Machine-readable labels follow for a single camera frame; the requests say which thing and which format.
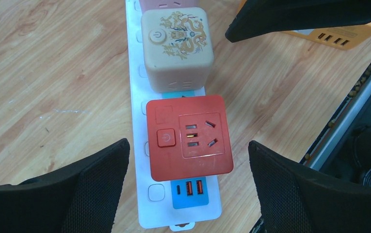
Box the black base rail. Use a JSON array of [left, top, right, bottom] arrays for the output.
[[252, 63, 371, 233]]

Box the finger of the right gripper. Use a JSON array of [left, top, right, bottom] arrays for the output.
[[225, 0, 371, 43]]

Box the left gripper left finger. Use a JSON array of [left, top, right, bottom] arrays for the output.
[[0, 138, 130, 233]]

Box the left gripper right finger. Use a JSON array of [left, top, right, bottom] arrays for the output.
[[248, 141, 371, 233]]

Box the white long power strip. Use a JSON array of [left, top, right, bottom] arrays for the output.
[[126, 0, 222, 232]]

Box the beige cube plug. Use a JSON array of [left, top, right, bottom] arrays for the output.
[[141, 7, 214, 93]]

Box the light pink cube plug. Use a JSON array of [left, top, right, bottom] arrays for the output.
[[139, 0, 200, 13]]

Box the orange power strip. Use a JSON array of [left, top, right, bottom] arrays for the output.
[[238, 0, 371, 50]]

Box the red cube plug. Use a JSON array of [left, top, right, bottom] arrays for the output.
[[146, 95, 234, 182]]

